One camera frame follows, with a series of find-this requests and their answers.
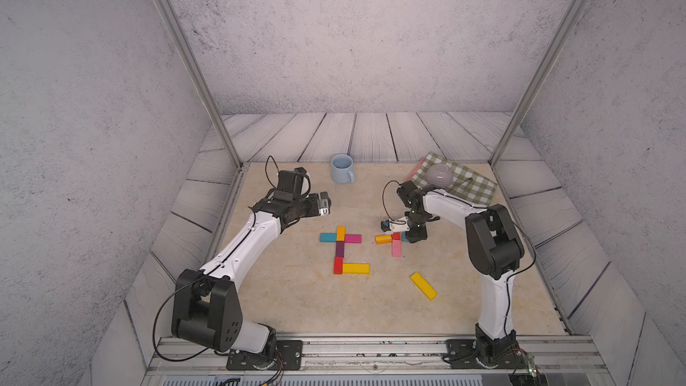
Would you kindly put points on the orange cylinder block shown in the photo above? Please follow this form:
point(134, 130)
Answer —
point(384, 239)

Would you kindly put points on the metal serving tongs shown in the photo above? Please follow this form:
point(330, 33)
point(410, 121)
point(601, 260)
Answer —
point(462, 186)

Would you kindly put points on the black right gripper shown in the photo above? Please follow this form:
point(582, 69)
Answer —
point(419, 235)

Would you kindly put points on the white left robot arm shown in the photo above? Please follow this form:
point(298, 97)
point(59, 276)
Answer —
point(206, 307)

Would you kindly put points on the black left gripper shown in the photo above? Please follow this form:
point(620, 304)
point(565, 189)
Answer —
point(314, 208)

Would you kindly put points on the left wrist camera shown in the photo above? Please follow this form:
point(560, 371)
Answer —
point(296, 182)

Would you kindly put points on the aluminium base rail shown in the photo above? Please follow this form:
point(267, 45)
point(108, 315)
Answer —
point(348, 359)

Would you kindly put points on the light pink block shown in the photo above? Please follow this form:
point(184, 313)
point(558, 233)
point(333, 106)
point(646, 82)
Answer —
point(396, 249)

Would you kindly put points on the purple block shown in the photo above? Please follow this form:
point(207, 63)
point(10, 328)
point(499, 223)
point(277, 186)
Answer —
point(340, 249)

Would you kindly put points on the pink upside-down bowl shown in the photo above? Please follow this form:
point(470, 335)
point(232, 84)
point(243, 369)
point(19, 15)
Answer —
point(440, 175)

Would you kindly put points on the green white checkered cloth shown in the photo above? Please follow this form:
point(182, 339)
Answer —
point(483, 190)

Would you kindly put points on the orange-yellow square block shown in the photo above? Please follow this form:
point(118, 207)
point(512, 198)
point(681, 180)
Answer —
point(341, 233)

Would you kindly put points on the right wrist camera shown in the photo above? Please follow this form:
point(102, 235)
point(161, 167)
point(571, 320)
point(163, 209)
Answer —
point(392, 226)

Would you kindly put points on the aluminium frame post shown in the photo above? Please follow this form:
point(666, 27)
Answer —
point(567, 24)
point(174, 28)

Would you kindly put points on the pink plastic tray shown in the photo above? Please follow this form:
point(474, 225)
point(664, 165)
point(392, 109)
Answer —
point(419, 172)

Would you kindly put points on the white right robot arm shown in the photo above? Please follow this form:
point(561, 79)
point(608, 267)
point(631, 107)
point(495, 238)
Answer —
point(495, 250)

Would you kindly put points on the left aluminium frame post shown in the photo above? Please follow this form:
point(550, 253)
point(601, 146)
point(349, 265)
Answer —
point(174, 28)

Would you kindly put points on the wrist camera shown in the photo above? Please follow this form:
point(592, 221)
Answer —
point(296, 182)
point(392, 226)

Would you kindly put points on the magenta block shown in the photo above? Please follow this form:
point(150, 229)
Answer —
point(353, 238)

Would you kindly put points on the light blue mug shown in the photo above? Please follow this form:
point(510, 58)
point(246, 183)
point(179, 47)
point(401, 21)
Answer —
point(342, 169)

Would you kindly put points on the long yellow block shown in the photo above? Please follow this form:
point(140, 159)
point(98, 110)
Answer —
point(419, 281)
point(350, 268)

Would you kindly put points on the right aluminium frame post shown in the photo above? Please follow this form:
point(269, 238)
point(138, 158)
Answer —
point(567, 24)

